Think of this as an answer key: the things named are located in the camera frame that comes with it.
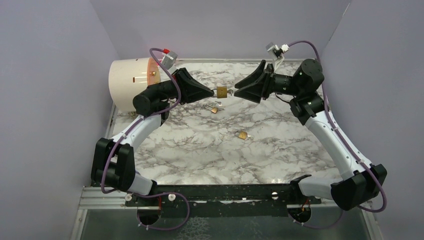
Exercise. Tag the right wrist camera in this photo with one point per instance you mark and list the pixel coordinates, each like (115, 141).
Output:
(277, 52)

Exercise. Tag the small brass padlock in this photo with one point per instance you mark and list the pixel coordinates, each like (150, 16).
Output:
(222, 92)

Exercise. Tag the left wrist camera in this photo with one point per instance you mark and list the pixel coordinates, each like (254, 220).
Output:
(169, 58)

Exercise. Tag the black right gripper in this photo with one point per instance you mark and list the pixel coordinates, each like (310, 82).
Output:
(254, 92)

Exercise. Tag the aluminium frame rail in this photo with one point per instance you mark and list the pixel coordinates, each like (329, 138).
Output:
(92, 198)

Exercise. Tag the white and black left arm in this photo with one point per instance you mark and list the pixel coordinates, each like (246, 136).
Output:
(113, 165)

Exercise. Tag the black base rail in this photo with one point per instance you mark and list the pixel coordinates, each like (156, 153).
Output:
(228, 200)

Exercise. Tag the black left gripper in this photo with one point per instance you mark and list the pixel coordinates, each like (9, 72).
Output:
(191, 90)

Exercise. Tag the brass padlock long shackle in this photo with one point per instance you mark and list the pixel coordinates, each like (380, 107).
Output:
(212, 109)

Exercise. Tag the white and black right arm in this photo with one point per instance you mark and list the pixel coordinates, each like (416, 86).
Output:
(360, 180)

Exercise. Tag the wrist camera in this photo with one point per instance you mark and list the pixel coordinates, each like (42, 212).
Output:
(169, 58)
(277, 52)

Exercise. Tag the cream cylindrical container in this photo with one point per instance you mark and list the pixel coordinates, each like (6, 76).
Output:
(129, 77)

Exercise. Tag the brass padlock with key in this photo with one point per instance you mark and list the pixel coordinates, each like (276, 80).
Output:
(243, 135)

